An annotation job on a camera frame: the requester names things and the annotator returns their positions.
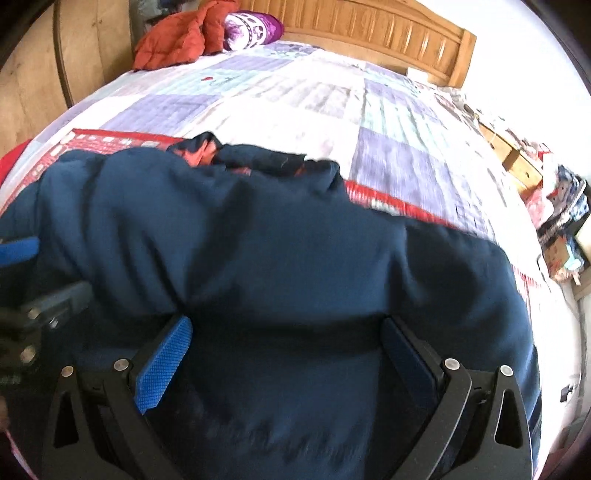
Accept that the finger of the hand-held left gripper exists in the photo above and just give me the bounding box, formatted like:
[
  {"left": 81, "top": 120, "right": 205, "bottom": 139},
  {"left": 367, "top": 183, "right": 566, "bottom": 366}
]
[
  {"left": 0, "top": 236, "right": 41, "bottom": 278},
  {"left": 21, "top": 281, "right": 95, "bottom": 326}
]

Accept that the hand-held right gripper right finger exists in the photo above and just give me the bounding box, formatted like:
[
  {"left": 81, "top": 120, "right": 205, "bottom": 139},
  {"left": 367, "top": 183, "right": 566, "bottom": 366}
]
[{"left": 381, "top": 315, "right": 536, "bottom": 480}]

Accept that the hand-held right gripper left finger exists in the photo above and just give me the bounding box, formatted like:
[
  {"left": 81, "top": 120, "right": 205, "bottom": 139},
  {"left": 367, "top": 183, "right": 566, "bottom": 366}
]
[{"left": 39, "top": 314, "right": 194, "bottom": 480}]

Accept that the navy blue jacket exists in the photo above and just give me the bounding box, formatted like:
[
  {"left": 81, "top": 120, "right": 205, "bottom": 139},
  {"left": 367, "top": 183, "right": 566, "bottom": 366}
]
[{"left": 0, "top": 131, "right": 543, "bottom": 480}]

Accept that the pile of colourful clutter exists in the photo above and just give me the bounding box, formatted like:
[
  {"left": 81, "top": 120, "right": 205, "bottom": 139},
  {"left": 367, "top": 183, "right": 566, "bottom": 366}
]
[{"left": 524, "top": 142, "right": 591, "bottom": 288}]

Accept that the orange-red padded jacket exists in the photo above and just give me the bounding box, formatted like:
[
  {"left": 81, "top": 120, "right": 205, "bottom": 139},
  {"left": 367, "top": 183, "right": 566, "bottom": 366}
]
[{"left": 133, "top": 0, "right": 241, "bottom": 71}]

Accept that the patchwork quilt with red border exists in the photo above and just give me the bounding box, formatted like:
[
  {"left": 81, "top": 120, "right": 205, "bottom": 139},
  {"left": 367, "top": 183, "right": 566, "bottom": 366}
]
[{"left": 0, "top": 41, "right": 583, "bottom": 467}]

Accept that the purple patterned pillow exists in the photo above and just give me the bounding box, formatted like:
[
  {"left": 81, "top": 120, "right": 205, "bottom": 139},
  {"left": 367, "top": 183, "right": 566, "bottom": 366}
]
[{"left": 223, "top": 11, "right": 284, "bottom": 51}]

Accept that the wooden headboard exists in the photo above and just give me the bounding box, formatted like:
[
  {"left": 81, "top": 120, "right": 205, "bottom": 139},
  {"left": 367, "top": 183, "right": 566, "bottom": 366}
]
[{"left": 238, "top": 0, "right": 477, "bottom": 88}]

